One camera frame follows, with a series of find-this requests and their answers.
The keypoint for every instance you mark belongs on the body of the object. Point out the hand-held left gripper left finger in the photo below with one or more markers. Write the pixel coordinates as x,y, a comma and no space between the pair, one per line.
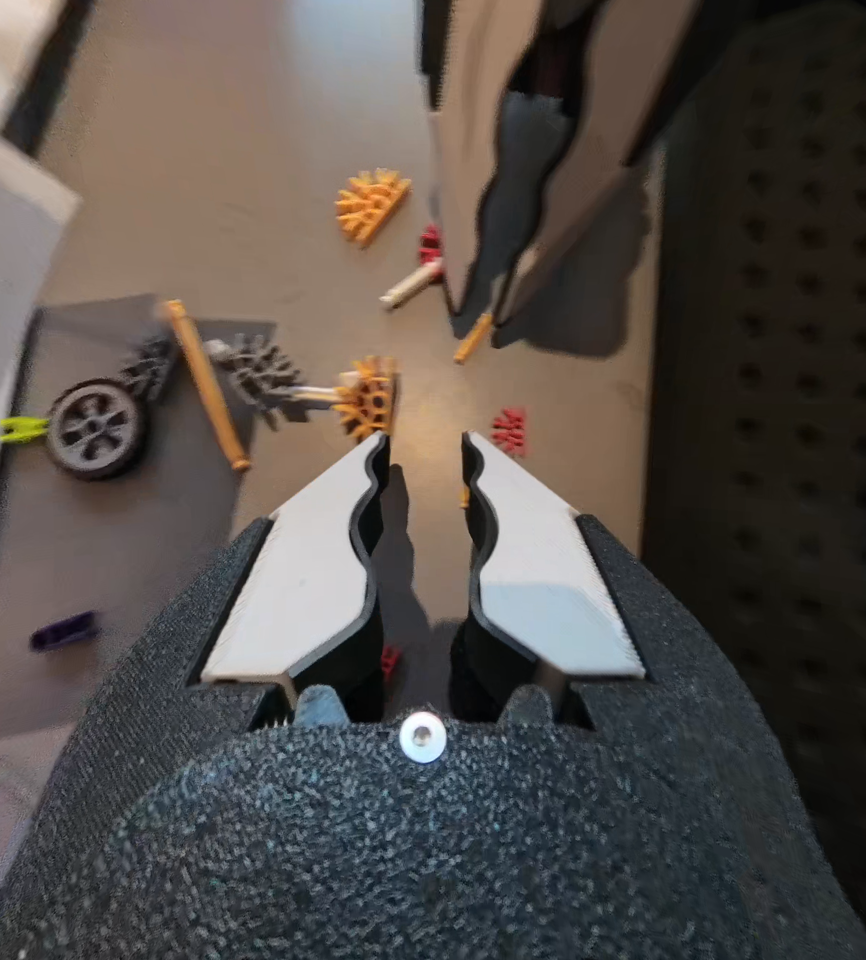
298,592

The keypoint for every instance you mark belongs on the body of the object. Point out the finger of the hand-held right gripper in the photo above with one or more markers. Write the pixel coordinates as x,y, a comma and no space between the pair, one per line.
470,112
613,97

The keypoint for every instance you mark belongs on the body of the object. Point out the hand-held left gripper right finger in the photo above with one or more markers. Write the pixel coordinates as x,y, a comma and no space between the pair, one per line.
545,592

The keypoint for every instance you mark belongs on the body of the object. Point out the red toy connector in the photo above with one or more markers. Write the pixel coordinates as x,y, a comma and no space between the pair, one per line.
391,664
511,433

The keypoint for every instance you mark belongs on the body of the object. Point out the red connector with white rod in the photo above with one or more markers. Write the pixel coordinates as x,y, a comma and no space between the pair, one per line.
406,286

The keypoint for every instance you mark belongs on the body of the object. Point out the white toy rod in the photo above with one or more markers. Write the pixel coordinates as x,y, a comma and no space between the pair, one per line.
313,391
216,348

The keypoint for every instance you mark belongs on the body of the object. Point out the long yellow toy rod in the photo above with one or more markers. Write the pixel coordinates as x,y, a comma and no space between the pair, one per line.
204,382

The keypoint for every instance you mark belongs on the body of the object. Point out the purple toy clip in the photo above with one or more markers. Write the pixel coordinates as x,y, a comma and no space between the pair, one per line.
63,631

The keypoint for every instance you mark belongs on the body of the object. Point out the lime green toy clip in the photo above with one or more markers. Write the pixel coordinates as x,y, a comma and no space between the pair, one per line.
24,429

